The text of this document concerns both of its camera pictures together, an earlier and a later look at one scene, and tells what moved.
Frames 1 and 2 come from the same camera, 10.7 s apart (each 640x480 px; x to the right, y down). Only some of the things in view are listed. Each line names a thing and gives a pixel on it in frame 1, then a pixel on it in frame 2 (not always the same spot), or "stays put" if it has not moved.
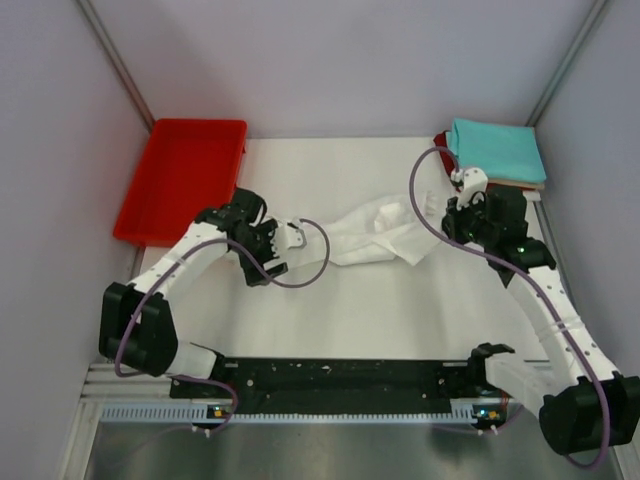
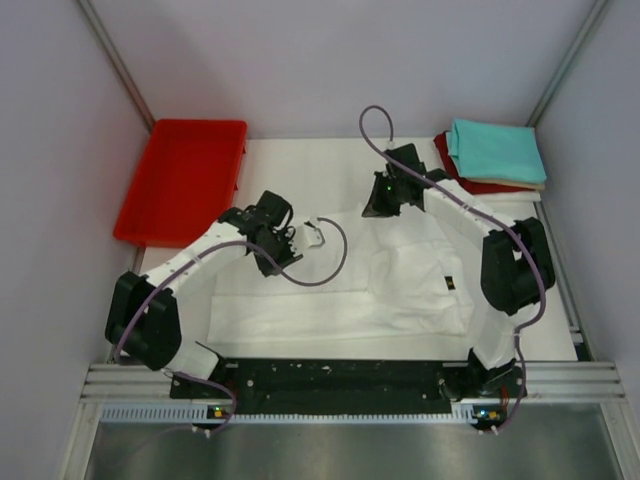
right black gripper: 453,215 to 377,207
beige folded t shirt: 536,185 stays put
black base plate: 338,382 stays put
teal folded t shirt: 503,152 stays put
